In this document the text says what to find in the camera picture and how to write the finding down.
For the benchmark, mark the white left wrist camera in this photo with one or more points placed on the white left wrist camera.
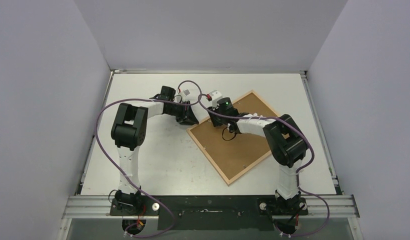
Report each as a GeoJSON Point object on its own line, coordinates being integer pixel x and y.
{"type": "Point", "coordinates": [181, 95]}

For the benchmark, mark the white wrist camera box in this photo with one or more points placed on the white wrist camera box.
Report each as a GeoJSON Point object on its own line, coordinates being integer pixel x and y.
{"type": "Point", "coordinates": [214, 96]}

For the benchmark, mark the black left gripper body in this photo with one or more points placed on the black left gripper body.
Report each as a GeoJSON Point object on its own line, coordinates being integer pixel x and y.
{"type": "Point", "coordinates": [180, 111]}

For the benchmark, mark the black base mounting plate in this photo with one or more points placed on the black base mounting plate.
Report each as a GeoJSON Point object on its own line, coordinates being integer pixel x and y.
{"type": "Point", "coordinates": [209, 212]}

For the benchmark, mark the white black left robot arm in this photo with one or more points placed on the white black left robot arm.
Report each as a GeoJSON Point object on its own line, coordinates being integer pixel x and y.
{"type": "Point", "coordinates": [129, 133]}

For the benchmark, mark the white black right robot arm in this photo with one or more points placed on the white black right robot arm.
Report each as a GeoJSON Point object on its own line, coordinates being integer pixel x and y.
{"type": "Point", "coordinates": [285, 141]}

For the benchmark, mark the brown frame backing board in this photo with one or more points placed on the brown frame backing board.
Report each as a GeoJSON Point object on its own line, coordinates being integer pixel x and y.
{"type": "Point", "coordinates": [234, 149]}

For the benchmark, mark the light wooden picture frame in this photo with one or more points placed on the light wooden picture frame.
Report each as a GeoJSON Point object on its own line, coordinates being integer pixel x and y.
{"type": "Point", "coordinates": [231, 179]}

